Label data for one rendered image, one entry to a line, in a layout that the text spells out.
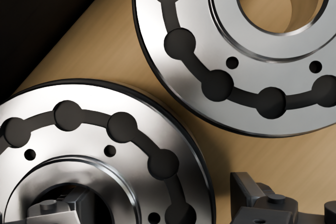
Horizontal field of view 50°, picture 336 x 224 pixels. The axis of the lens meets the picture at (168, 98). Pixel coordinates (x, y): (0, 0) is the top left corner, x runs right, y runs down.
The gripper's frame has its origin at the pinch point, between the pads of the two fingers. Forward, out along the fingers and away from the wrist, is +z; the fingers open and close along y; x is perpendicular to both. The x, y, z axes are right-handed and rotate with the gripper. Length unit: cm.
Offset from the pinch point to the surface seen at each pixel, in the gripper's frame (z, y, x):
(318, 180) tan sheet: 2.1, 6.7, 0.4
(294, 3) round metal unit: 1.7, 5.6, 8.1
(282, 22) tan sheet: 2.1, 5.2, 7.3
